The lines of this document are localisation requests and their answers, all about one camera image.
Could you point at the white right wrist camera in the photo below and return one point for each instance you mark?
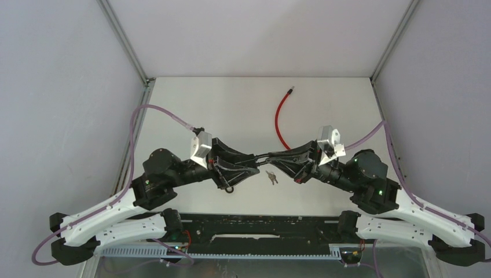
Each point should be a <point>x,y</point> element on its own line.
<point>329,143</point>

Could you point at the aluminium frame rail right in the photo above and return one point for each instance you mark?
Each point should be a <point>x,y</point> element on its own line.
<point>411,90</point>

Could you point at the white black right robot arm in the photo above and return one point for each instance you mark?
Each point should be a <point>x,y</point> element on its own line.
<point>452,236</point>

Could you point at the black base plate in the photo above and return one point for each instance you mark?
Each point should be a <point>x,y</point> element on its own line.
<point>259,235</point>

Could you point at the aluminium frame rail left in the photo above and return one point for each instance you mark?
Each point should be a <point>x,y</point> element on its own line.
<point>112,89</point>

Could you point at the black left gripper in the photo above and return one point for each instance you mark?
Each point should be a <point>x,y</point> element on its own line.
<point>226,154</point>

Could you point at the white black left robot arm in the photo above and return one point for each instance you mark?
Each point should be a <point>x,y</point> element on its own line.
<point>129,215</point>

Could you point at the key bunch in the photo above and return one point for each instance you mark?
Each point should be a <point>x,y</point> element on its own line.
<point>272,177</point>

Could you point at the black padlock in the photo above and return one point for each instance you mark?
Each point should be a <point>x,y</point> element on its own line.
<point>262,159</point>

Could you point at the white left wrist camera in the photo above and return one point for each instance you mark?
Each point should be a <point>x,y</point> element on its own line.
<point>201,146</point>

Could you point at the aluminium frame rail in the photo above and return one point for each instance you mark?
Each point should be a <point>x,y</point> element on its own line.
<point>411,90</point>
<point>112,89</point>

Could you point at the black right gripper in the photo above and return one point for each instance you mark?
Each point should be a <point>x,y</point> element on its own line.
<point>300,170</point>

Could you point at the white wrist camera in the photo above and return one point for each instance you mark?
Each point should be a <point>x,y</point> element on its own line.
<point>201,146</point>
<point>329,143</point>

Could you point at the red cable lock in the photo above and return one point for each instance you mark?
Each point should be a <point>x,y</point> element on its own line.
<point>277,117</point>

